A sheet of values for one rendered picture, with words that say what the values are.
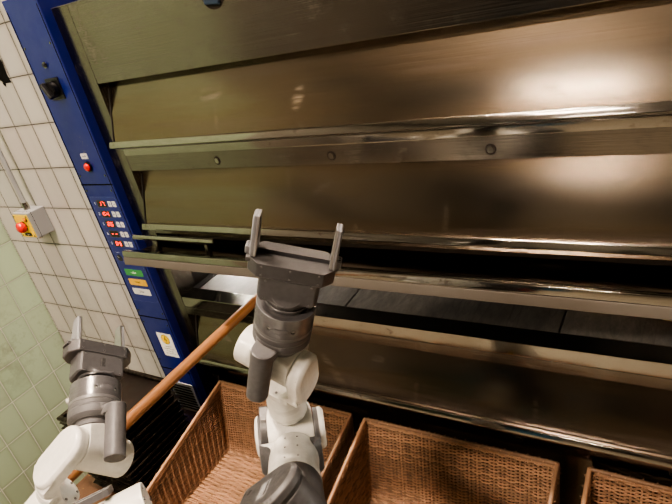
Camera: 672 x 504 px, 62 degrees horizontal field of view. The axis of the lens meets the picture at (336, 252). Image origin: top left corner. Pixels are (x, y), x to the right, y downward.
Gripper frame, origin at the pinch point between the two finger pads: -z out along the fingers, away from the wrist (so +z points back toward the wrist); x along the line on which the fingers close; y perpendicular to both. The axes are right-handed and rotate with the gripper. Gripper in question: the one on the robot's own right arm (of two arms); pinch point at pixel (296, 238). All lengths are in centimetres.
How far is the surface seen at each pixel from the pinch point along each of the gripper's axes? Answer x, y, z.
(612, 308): -56, 16, 14
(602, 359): -68, 28, 36
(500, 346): -50, 37, 45
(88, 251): 78, 99, 88
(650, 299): -60, 15, 9
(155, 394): 30, 29, 73
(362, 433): -26, 43, 93
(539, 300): -46, 21, 19
